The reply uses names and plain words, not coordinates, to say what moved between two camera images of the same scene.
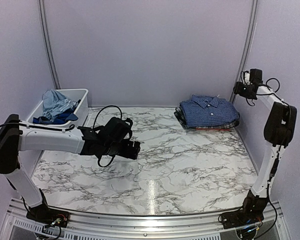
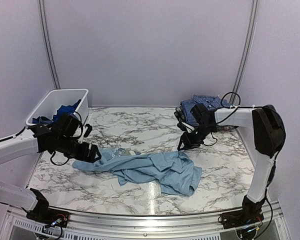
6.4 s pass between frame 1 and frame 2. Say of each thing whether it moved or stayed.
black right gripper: moved
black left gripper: moved
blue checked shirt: stayed
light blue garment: moved
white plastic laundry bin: stayed
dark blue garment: stayed
